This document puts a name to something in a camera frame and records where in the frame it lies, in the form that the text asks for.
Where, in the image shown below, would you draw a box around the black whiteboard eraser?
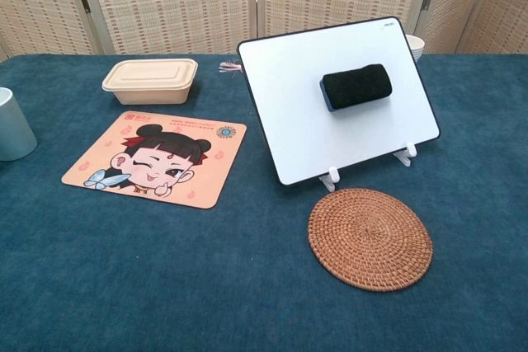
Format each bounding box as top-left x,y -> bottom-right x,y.
318,63 -> 391,113

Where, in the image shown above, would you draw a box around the white plastic easel stand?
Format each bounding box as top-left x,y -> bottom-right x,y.
319,142 -> 418,193

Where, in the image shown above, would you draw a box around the cartoon girl mouse pad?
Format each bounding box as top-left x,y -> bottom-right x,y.
61,110 -> 248,209

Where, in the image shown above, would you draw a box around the beige lidded food container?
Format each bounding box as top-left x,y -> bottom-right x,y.
101,58 -> 199,106

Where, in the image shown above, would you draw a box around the round woven rattan coaster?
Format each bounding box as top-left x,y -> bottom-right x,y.
308,187 -> 434,293

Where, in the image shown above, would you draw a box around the blue table cloth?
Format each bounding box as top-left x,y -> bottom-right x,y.
0,53 -> 528,352

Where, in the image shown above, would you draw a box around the woven bamboo folding screen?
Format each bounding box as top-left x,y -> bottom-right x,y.
0,0 -> 528,62

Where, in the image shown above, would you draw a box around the stacked white bowls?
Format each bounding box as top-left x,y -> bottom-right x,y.
404,34 -> 427,64

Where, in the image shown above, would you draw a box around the light blue cylindrical cup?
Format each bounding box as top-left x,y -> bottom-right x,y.
0,87 -> 38,162

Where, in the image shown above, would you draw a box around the small white whiteboard dark frame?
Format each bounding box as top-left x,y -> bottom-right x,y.
237,16 -> 441,186

